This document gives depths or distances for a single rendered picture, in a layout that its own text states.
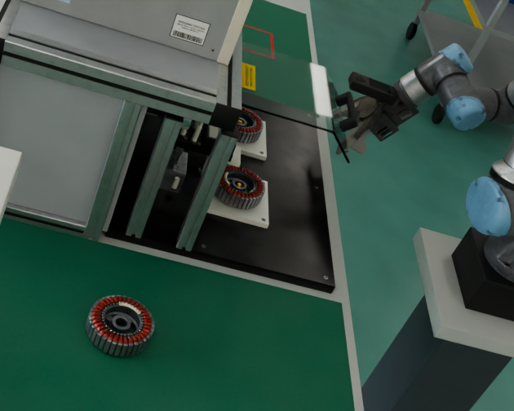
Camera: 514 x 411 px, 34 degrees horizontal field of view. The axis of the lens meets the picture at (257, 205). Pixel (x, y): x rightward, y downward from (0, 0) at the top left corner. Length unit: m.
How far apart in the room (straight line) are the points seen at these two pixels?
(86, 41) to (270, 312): 0.60
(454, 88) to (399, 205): 1.67
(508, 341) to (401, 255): 1.40
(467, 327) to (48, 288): 0.88
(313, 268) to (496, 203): 0.38
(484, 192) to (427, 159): 2.20
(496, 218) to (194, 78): 0.65
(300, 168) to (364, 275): 1.14
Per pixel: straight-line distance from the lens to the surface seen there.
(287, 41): 2.57
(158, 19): 1.51
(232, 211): 1.76
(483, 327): 1.90
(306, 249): 1.78
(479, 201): 1.75
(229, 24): 1.51
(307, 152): 2.07
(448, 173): 3.91
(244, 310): 1.61
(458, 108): 1.87
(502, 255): 1.89
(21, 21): 1.48
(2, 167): 1.02
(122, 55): 1.46
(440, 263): 1.99
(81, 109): 1.47
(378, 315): 2.96
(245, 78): 1.63
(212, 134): 1.71
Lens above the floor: 1.85
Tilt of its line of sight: 36 degrees down
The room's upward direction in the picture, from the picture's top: 25 degrees clockwise
